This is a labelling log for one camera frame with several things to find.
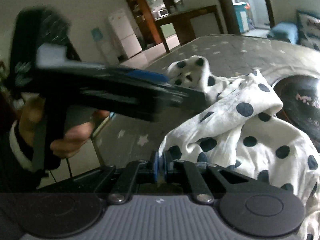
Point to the blue sofa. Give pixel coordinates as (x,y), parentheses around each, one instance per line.
(286,32)

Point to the white refrigerator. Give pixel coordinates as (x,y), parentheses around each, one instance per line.
(125,33)

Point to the dark wooden display cabinet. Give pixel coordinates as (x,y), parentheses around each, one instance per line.
(145,14)

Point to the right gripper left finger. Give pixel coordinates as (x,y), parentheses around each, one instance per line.
(135,173)

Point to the round black induction cooktop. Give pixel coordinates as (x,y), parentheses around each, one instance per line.
(300,97)

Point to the butterfly print cushion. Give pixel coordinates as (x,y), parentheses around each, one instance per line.
(308,29)

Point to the white black polka dot garment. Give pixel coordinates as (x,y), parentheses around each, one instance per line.
(240,131)

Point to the teal and white storage cabinet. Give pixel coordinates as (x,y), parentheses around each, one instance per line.
(240,9)

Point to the white microwave oven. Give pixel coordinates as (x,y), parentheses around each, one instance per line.
(162,12)

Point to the dark wooden console table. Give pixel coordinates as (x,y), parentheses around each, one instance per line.
(182,24)

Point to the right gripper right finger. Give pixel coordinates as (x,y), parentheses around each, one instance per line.
(187,175)

